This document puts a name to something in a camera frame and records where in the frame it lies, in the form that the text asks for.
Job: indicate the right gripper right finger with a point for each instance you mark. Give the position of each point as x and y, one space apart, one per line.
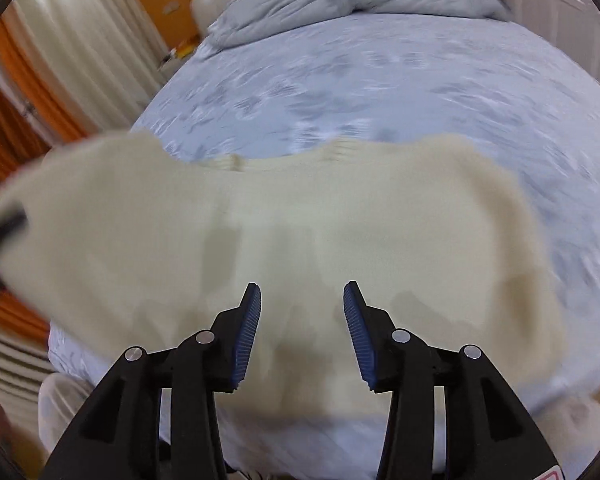
452 414

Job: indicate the wall switch plate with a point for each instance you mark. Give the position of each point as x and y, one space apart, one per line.
171 7

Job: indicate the cream knit cardigan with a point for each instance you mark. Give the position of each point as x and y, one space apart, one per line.
125 245

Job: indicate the blue butterfly bed sheet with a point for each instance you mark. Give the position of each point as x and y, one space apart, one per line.
399 78

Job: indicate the cream curtain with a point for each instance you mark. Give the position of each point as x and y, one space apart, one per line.
98 58

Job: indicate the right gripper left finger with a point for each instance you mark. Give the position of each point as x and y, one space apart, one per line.
115 434

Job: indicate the orange items on nightstand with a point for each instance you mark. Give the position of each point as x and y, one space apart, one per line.
185 48

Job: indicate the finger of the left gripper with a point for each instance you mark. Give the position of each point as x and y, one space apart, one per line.
11 222

